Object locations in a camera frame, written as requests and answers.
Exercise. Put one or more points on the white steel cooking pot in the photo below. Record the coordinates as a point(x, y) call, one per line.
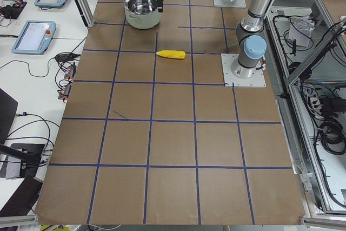
point(142, 14)

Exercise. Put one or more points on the lower blue teach pendant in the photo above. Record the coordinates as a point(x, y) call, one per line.
point(34, 38)

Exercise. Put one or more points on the yellow corn cob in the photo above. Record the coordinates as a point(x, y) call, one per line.
point(173, 54)

